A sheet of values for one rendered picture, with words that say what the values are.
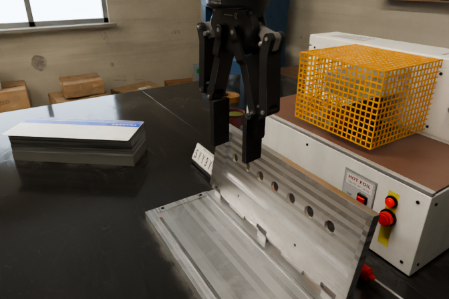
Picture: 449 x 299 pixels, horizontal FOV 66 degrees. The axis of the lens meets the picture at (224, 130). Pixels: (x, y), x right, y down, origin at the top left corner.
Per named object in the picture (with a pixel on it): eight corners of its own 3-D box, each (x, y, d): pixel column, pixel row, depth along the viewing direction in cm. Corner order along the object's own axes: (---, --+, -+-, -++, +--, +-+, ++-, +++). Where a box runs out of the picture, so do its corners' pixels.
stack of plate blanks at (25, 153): (13, 160, 111) (6, 131, 107) (37, 142, 123) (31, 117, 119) (134, 166, 107) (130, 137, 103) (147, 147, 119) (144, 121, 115)
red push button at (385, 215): (373, 222, 68) (376, 208, 67) (379, 219, 69) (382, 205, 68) (388, 232, 66) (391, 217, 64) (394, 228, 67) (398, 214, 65)
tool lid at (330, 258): (219, 121, 85) (225, 121, 86) (208, 189, 91) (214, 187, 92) (373, 216, 51) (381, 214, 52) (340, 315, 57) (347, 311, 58)
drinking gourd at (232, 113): (248, 144, 121) (250, 115, 117) (225, 147, 119) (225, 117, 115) (242, 135, 129) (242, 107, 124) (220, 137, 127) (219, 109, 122)
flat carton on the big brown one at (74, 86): (59, 90, 367) (56, 76, 361) (98, 84, 386) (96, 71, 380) (65, 99, 338) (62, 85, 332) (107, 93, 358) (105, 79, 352)
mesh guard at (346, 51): (294, 115, 89) (300, 51, 82) (347, 102, 98) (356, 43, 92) (370, 150, 71) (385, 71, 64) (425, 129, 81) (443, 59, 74)
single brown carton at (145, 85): (113, 113, 399) (109, 87, 386) (150, 104, 430) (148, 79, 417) (129, 123, 373) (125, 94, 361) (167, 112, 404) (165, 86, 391)
